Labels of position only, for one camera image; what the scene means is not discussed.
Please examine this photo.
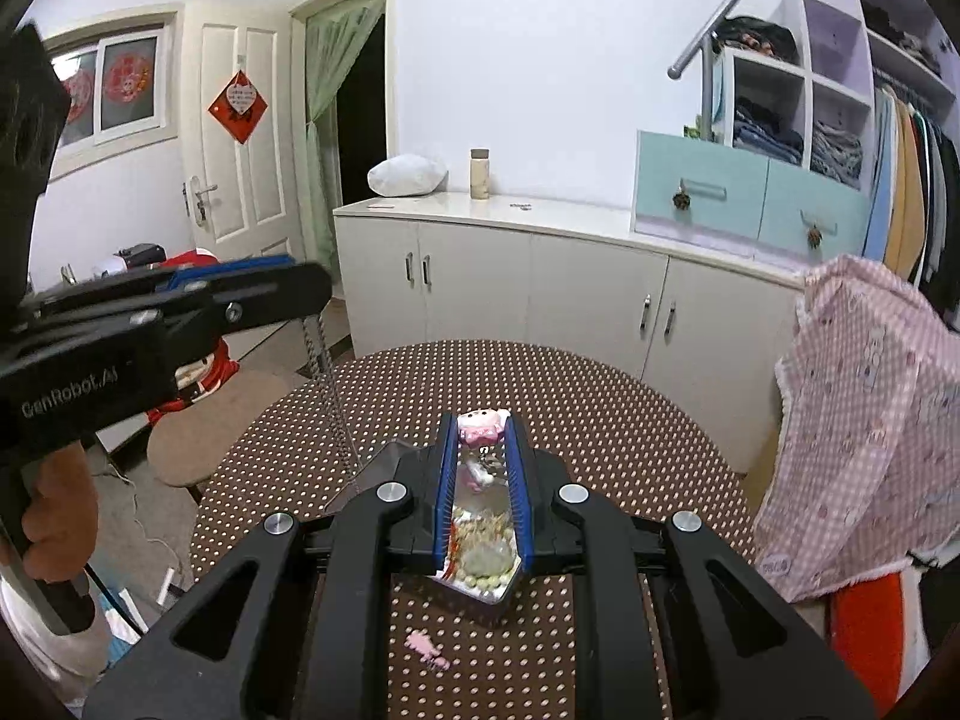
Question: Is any cream bead bracelet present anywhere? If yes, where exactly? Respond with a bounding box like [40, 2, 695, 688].
[452, 510, 518, 591]

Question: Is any dark folded clothes pile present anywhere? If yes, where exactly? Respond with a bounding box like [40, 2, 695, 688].
[715, 15, 798, 62]

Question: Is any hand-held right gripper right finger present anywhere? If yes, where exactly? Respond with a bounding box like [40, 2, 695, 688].
[504, 414, 878, 720]

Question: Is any pink hair clip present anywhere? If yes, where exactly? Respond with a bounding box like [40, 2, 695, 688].
[406, 628, 453, 673]

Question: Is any curved steel rail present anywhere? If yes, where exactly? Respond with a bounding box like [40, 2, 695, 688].
[667, 0, 782, 140]

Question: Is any gold chain necklace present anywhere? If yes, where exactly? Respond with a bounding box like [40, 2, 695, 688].
[459, 511, 515, 545]

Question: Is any pink pig charm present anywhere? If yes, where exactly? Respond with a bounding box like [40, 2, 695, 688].
[457, 408, 512, 446]

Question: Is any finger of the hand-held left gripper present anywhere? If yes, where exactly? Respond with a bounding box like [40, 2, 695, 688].
[37, 253, 295, 317]
[131, 262, 332, 351]

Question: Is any white open wardrobe shelf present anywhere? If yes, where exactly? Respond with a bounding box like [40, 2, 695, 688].
[701, 0, 960, 295]

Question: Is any brown cushioned stool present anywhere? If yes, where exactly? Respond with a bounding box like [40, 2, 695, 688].
[146, 370, 302, 489]

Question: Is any brown polka dot tablecloth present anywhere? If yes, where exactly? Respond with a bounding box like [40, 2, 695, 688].
[187, 340, 760, 720]

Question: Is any white cable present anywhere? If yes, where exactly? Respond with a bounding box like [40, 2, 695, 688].
[96, 456, 197, 602]

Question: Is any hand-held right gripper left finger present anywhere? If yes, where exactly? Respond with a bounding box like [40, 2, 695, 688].
[82, 412, 461, 720]

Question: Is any dark clothes heap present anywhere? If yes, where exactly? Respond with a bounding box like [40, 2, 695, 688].
[865, 3, 943, 77]

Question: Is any silver door handle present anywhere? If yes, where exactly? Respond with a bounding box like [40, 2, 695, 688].
[185, 174, 219, 225]

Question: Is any red paper window sticker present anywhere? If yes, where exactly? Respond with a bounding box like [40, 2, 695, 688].
[60, 70, 95, 125]
[101, 52, 155, 103]

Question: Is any silver chain necklace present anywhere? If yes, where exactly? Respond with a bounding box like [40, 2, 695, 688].
[300, 311, 368, 482]

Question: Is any light blue drawer unit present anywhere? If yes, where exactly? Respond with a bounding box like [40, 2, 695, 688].
[633, 129, 875, 265]

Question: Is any folded jeans stack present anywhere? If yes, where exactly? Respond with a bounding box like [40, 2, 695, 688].
[733, 95, 806, 165]

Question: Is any white sideboard cabinet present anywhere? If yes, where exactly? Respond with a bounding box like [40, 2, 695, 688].
[332, 190, 809, 482]

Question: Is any green curtain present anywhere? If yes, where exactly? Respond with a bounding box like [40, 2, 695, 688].
[303, 0, 388, 265]

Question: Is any white plastic bag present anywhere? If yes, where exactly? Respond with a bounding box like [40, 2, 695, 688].
[367, 153, 450, 199]

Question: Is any red cloth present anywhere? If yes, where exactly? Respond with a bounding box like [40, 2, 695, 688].
[828, 568, 932, 718]

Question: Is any person's left hand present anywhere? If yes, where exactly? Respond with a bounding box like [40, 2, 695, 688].
[21, 448, 101, 584]

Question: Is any window with white frame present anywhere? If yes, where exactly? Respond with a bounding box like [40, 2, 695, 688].
[40, 10, 182, 167]

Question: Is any row of hanging clothes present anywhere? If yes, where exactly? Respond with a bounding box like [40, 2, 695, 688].
[862, 82, 960, 310]

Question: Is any red diamond door decoration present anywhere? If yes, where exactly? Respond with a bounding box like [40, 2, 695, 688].
[207, 70, 269, 146]

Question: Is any white panel door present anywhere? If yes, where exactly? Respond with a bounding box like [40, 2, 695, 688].
[180, 3, 309, 265]

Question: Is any pale green jade pendant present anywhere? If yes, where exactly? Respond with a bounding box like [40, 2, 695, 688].
[460, 543, 519, 579]

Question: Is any red and white bag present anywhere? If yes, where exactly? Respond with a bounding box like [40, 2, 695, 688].
[146, 247, 242, 430]

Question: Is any grey folded clothes stack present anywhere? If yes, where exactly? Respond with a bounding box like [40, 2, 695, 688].
[811, 119, 864, 185]

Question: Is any silver metal tray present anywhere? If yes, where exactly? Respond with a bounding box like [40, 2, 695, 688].
[351, 439, 526, 610]

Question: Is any pink checked cloth cover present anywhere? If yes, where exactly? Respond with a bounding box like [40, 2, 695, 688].
[750, 253, 960, 605]

